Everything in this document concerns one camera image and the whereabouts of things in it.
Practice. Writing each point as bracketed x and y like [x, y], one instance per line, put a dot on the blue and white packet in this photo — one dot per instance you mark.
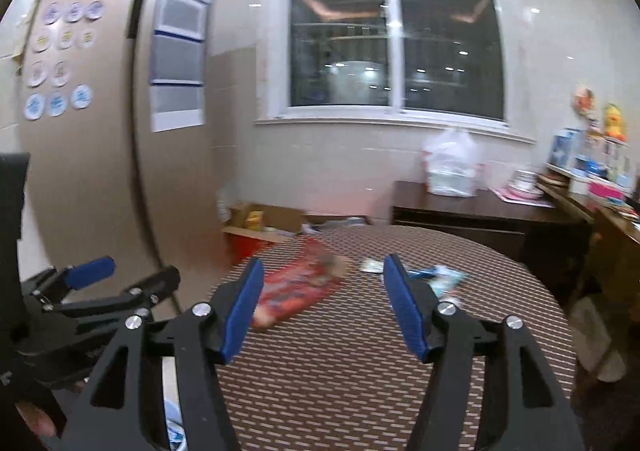
[442, 278]

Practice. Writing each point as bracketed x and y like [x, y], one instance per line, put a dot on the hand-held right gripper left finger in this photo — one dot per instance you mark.
[242, 311]

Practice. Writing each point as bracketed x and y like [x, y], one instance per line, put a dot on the dark wooden sideboard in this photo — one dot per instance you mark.
[475, 221]

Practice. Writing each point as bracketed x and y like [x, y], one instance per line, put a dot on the white-framed sliding window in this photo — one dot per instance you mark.
[390, 31]

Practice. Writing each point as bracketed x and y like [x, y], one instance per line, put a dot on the wooden desk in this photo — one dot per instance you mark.
[575, 203]

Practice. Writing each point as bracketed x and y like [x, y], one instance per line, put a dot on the orange wall ornament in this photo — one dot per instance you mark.
[583, 101]

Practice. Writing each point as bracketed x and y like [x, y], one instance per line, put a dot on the yellow duck toy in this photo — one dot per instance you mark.
[615, 121]

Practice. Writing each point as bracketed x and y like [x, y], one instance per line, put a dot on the blue-bordered grey sheet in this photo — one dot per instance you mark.
[181, 13]
[177, 58]

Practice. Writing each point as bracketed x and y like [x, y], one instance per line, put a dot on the small white packet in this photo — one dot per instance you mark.
[371, 265]

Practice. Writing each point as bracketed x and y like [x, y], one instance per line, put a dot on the pink tray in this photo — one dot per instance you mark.
[505, 194]

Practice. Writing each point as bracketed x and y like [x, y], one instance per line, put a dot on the red cardboard box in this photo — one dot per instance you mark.
[245, 243]

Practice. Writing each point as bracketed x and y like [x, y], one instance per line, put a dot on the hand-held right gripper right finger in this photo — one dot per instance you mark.
[405, 316]

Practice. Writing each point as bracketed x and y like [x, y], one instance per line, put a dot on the light blue plastic bin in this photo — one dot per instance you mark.
[175, 426]

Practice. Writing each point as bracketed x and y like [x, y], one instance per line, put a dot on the pink box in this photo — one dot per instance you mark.
[607, 191]

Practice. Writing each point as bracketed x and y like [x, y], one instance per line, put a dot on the red snack packet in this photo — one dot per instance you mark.
[295, 291]

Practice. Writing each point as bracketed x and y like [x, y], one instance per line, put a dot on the person's left hand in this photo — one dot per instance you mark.
[35, 423]

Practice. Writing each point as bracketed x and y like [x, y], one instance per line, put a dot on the stacked white bowls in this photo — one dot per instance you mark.
[525, 181]

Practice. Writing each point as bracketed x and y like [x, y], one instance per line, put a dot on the wooden chair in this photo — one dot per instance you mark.
[607, 261]

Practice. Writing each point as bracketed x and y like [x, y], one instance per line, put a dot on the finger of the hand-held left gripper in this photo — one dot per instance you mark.
[92, 271]
[150, 287]

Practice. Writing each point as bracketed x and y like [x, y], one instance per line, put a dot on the row of books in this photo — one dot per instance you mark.
[585, 161]

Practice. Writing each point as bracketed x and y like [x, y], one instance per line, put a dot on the yellow packet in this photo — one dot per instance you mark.
[254, 221]

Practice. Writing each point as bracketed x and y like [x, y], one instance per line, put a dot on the champagne double-door refrigerator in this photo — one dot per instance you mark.
[100, 181]

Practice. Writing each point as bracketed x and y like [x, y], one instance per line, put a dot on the white plastic bag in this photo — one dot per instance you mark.
[452, 166]

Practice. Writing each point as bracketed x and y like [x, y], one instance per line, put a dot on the round table patterned cloth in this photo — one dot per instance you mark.
[350, 381]

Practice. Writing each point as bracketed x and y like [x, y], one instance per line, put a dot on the white paper sheet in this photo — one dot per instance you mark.
[177, 106]

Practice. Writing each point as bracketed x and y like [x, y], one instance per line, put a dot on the group of round character magnets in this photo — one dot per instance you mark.
[60, 61]

